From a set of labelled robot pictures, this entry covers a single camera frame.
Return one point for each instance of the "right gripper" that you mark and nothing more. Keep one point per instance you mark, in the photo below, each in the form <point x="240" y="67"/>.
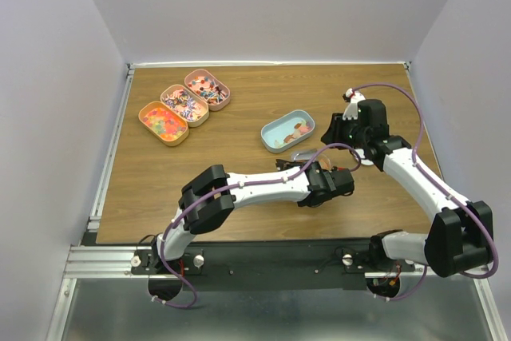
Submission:
<point x="334" y="132"/>

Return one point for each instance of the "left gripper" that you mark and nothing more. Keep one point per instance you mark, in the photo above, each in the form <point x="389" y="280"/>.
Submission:
<point x="282" y="164"/>

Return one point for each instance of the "metal scoop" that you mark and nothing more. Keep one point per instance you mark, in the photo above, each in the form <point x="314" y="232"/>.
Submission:
<point x="303" y="155"/>

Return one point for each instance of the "grey candy tray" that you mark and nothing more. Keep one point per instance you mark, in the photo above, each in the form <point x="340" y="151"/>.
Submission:
<point x="287" y="131"/>

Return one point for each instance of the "clear plastic cup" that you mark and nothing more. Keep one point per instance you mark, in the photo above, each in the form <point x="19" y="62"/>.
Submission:
<point x="324" y="161"/>

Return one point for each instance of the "orange candy tray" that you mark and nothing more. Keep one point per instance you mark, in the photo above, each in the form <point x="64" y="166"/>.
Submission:
<point x="167" y="126"/>

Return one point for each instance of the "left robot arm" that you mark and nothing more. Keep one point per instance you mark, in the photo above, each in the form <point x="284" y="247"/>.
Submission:
<point x="208" y="200"/>

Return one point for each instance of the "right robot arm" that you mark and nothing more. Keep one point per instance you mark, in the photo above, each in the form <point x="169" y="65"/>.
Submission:
<point x="461" y="231"/>

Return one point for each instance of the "white round lid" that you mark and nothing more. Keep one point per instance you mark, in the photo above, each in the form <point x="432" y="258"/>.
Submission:
<point x="363" y="159"/>

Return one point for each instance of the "beige candy tray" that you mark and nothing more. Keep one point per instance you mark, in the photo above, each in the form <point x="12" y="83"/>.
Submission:
<point x="185" y="103"/>

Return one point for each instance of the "pink candy tray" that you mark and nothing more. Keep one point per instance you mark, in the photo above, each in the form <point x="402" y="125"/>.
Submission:
<point x="208" y="88"/>

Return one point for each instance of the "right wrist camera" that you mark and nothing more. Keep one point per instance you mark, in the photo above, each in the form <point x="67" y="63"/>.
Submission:
<point x="352" y="97"/>

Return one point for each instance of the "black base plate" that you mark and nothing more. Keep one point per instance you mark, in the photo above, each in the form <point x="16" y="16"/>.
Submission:
<point x="280" y="265"/>

